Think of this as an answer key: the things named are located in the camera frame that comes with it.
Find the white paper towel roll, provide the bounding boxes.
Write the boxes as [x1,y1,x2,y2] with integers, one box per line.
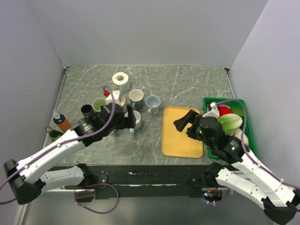
[112,72,130,94]

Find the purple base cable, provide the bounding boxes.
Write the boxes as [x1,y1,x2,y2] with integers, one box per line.
[74,182,120,214]

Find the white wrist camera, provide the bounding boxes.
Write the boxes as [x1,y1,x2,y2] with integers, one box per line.
[103,90,122,106]
[203,102,220,119]

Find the yellow tray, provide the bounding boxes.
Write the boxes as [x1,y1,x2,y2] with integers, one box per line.
[161,106,203,158]

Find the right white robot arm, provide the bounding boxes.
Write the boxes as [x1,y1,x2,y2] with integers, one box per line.
[173,110,300,225]

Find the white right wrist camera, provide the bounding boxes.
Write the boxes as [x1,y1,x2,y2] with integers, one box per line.
[203,102,220,119]

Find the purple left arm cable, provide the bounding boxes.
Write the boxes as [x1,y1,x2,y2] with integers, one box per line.
[0,85,116,204]

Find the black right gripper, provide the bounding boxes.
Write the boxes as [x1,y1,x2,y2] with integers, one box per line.
[173,109,215,150]

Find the light blue white mug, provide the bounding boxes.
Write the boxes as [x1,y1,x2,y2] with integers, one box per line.
[129,110,142,134]

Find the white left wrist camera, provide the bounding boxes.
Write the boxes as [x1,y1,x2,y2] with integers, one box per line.
[103,90,122,106]

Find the green bottle gold cap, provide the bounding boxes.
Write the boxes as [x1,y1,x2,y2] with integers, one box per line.
[45,126,63,142]

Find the light green mug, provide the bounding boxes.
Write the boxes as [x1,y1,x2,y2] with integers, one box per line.
[92,98,106,112]

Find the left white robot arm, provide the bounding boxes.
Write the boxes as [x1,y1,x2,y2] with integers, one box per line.
[4,103,136,205]

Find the green plastic bin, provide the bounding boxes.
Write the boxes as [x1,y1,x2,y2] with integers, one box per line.
[202,97,259,160]

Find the orange juice bottle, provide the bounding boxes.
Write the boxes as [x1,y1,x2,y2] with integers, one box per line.
[53,110,72,133]

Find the green toy vegetable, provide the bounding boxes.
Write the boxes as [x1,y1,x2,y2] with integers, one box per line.
[231,107,244,118]

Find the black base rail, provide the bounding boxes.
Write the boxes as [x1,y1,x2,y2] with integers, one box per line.
[64,165,233,200]

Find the grey blue mug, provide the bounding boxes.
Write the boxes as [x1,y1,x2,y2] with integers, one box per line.
[129,89,144,111]

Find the cream mug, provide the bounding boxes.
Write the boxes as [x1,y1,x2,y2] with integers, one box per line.
[120,95,127,113]

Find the white toy radish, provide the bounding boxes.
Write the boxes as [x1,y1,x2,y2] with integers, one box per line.
[233,128,249,146]

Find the green toy cabbage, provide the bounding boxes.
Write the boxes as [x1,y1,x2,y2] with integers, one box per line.
[217,113,243,136]

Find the small grey cup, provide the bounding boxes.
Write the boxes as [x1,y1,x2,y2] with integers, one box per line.
[145,95,161,115]

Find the red toy pepper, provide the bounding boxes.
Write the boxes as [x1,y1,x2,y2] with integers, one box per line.
[218,105,233,117]

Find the dark blue mug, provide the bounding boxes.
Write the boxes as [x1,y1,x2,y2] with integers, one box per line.
[81,104,95,118]

